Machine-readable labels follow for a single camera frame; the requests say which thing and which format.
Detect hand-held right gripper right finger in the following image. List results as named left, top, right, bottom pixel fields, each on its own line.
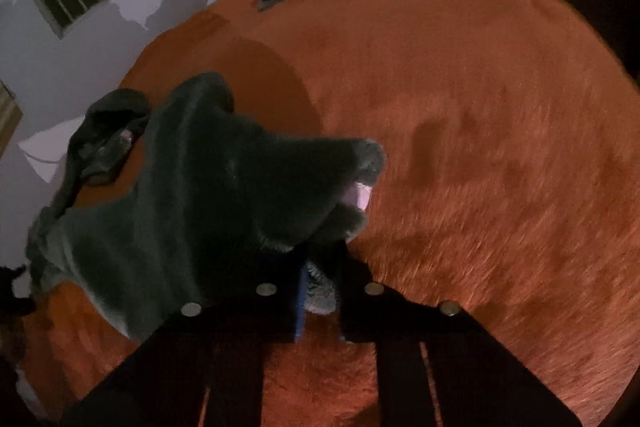
left=339, top=242, right=583, bottom=427

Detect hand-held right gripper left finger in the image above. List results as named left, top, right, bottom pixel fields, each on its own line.
left=60, top=252, right=308, bottom=427

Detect green fleece pants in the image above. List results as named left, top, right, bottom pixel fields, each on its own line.
left=25, top=72, right=388, bottom=343

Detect wooden slatted furniture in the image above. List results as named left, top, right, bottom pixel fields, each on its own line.
left=0, top=81, right=24, bottom=155

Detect orange fleece blanket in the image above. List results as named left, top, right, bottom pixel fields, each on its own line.
left=20, top=0, right=640, bottom=427

